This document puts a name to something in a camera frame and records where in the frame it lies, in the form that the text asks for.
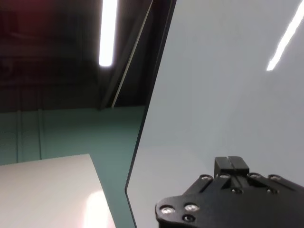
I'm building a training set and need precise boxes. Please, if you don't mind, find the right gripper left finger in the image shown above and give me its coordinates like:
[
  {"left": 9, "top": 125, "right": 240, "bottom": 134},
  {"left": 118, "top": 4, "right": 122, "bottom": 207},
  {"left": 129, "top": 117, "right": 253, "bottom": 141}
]
[{"left": 215, "top": 156, "right": 230, "bottom": 178}]

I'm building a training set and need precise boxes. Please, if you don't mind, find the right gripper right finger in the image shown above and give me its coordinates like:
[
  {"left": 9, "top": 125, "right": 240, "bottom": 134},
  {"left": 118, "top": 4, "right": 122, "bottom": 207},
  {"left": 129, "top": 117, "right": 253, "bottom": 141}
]
[{"left": 229, "top": 156, "right": 250, "bottom": 177}]

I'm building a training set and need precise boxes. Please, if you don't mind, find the white side table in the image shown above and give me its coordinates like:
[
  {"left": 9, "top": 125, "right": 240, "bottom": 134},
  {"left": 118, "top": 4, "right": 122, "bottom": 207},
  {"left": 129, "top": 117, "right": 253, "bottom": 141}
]
[{"left": 0, "top": 153, "right": 115, "bottom": 228}]

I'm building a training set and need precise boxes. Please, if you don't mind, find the long ceiling light tube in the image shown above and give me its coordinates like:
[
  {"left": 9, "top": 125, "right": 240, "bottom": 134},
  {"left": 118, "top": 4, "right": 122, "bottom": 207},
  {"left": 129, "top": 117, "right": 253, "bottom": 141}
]
[{"left": 98, "top": 0, "right": 119, "bottom": 70}]

